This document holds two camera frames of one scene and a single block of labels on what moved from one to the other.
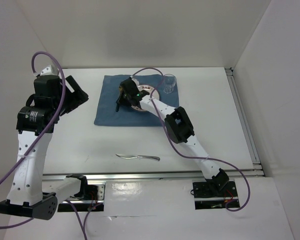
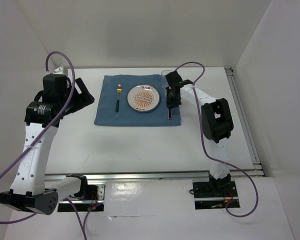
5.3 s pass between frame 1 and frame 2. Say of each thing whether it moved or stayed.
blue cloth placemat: stayed
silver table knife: moved
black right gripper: moved
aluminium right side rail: stayed
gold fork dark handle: stayed
